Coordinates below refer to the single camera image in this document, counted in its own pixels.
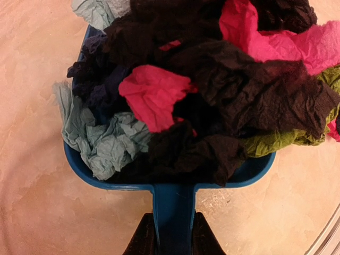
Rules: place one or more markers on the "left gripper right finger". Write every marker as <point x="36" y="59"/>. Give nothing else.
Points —
<point x="204" y="241"/>

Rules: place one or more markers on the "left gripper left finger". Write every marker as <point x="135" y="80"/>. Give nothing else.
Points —
<point x="144" y="239"/>

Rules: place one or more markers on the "blue plastic dustpan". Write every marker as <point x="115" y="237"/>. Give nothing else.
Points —
<point x="174" y="204"/>

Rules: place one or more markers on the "pile of coloured paper scraps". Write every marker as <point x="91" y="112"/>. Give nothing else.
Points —
<point x="258" y="66"/>

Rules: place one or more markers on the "green paper scrap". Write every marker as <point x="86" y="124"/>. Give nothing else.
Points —
<point x="265" y="143"/>

